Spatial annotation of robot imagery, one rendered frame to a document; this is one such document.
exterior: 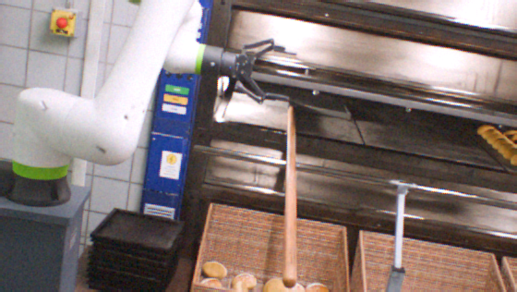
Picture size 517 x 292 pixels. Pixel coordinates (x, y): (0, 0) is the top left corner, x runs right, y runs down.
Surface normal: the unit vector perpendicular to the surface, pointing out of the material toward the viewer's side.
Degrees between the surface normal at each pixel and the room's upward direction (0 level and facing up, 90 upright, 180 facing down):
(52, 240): 90
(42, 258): 90
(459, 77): 70
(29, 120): 89
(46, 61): 90
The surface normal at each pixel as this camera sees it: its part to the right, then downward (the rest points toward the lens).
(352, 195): 0.02, -0.08
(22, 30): -0.04, 0.25
